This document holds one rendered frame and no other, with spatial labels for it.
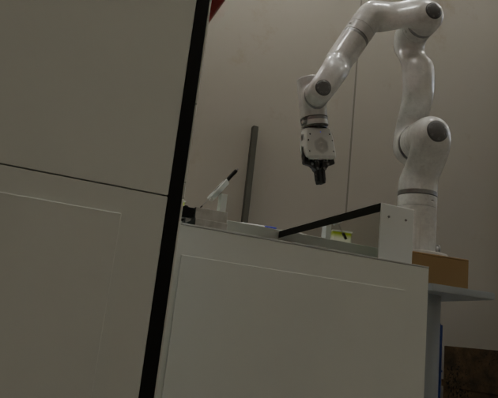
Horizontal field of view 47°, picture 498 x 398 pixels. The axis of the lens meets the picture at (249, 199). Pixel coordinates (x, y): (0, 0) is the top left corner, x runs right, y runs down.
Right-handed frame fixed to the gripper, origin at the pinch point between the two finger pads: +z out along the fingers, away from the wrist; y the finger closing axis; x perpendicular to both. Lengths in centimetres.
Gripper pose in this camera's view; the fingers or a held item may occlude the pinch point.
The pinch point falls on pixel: (319, 177)
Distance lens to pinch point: 176.1
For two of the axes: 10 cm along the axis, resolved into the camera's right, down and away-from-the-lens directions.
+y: 9.2, -0.2, 3.9
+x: -3.8, 1.7, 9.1
